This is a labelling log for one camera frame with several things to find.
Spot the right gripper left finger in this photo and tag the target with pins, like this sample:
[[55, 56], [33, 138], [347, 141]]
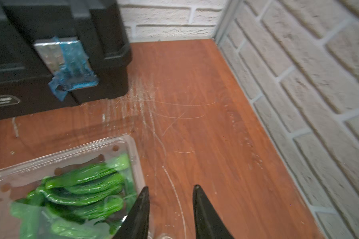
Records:
[[136, 225]]

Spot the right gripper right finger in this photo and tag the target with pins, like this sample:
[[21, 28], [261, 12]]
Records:
[[208, 224]]

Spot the clear pepper container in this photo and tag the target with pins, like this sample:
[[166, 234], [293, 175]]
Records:
[[85, 192]]

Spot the black grey toolbox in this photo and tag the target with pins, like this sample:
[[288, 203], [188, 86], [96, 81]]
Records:
[[57, 54]]

